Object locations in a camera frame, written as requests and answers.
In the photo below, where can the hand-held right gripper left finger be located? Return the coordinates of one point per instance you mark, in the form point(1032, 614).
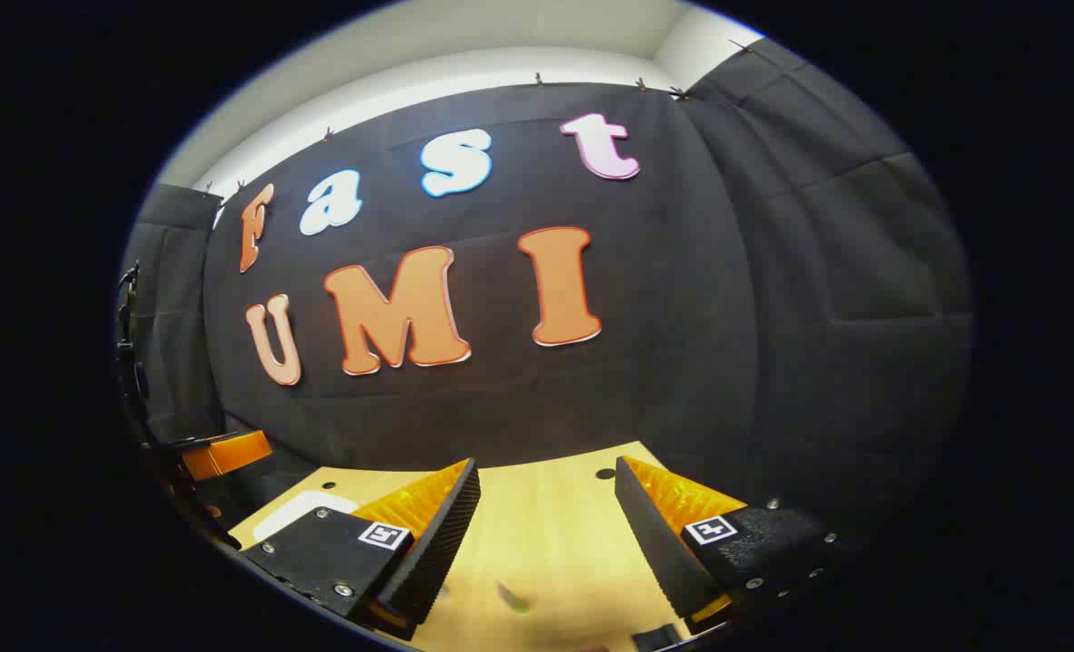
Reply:
point(442, 543)

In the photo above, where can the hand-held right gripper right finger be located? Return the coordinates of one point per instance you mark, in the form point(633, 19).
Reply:
point(650, 534)

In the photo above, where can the black backdrop cloth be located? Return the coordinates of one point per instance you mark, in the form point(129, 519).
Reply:
point(682, 317)

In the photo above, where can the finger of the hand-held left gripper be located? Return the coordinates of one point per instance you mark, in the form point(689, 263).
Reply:
point(229, 453)

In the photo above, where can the pale yellow suitcase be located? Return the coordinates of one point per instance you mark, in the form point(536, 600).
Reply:
point(292, 521)

